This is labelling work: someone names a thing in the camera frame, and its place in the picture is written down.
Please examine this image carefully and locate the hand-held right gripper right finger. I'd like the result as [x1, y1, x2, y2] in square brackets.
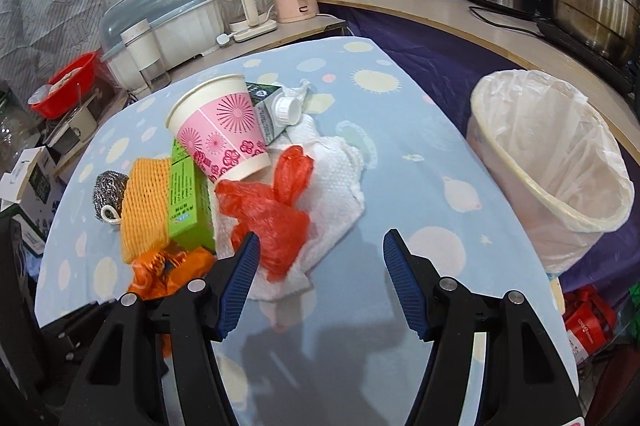
[382, 228, 586, 426]

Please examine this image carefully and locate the white lidded jar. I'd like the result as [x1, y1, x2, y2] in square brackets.
[121, 20, 171, 95]

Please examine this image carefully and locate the white paper towel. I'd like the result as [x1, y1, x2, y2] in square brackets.
[240, 113, 369, 303]

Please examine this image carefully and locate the red plastic bag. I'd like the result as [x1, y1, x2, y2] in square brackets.
[215, 146, 316, 283]

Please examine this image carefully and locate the green and white milk carton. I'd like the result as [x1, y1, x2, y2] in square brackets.
[245, 82, 304, 145]

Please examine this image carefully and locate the black induction cooker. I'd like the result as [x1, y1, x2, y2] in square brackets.
[534, 18, 638, 95]

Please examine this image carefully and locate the pink flowered paper cup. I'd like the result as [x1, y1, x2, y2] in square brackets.
[166, 74, 272, 183]

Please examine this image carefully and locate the red packaging bag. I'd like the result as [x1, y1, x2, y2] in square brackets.
[561, 285, 619, 366]

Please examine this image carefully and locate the light blue dotted tablecloth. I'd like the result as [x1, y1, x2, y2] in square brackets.
[34, 36, 581, 426]

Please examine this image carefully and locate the black power cable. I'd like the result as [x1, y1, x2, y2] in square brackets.
[468, 6, 547, 38]

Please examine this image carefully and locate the glass kettle with white base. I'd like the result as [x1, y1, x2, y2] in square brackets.
[212, 0, 278, 43]

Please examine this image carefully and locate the green cardboard box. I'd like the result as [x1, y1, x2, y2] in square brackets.
[167, 138, 217, 254]

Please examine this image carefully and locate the white cardboard box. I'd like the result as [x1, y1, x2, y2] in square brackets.
[0, 146, 67, 219]

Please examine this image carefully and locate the orange plastic bag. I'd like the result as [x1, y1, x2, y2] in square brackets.
[127, 246, 219, 307]

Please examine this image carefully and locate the steel wool scrubber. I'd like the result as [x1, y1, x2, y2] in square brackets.
[94, 172, 132, 224]

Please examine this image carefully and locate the purple cloth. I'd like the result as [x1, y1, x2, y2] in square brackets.
[319, 2, 640, 291]

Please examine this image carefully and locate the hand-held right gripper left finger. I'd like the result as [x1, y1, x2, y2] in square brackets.
[60, 231, 263, 426]

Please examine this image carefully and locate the red plastic basin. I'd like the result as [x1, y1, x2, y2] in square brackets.
[27, 52, 99, 119]

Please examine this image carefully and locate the bin with white liner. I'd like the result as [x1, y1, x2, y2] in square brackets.
[465, 70, 636, 277]

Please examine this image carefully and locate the yellow foam fruit net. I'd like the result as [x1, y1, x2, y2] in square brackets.
[120, 157, 174, 264]

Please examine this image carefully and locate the white dish rack with lid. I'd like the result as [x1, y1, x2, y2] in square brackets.
[98, 0, 224, 72]

